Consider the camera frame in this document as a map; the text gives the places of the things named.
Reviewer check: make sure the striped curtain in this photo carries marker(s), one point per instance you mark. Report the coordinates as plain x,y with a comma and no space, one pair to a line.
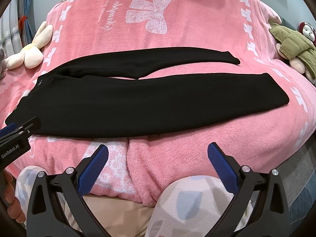
16,31

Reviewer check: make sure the doll in green jacket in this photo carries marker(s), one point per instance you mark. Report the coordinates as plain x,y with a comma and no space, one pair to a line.
296,46

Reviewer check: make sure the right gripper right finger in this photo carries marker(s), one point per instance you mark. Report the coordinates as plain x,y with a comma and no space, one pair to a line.
270,215

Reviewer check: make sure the black pants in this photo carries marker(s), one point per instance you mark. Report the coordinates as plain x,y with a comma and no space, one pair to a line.
111,95

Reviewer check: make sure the pink fleece blanket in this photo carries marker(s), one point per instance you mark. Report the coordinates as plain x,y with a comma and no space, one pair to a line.
141,167

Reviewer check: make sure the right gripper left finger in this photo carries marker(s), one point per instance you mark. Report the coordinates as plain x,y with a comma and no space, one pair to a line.
45,215

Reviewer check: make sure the cream flower plush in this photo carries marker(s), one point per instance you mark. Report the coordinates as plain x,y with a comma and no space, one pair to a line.
31,55

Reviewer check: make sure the person's left hand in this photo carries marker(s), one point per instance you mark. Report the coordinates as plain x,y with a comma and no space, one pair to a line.
14,208

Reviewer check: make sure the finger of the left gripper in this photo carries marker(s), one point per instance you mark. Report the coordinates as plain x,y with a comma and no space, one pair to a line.
30,127
8,129

